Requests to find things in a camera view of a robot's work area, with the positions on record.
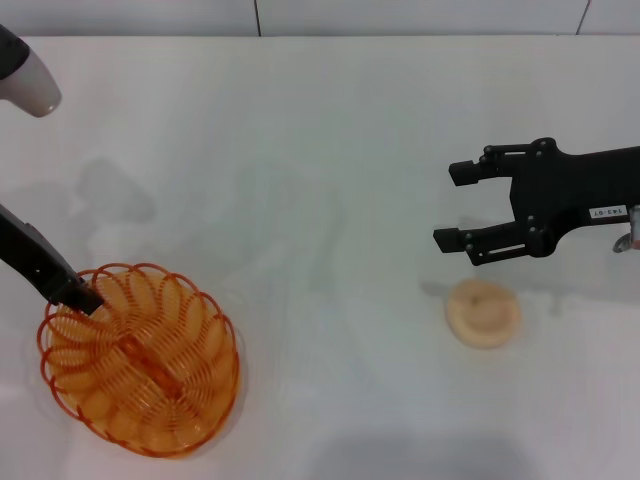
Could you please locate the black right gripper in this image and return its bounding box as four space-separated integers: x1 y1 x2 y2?
432 136 640 268

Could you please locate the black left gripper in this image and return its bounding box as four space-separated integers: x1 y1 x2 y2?
0 201 107 317

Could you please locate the orange wire basket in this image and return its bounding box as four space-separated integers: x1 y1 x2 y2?
35 258 242 458

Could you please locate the round beige bun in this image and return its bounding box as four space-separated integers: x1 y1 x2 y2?
444 279 523 351

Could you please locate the right wrist metal connector plug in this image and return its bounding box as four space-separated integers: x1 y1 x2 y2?
613 203 640 254

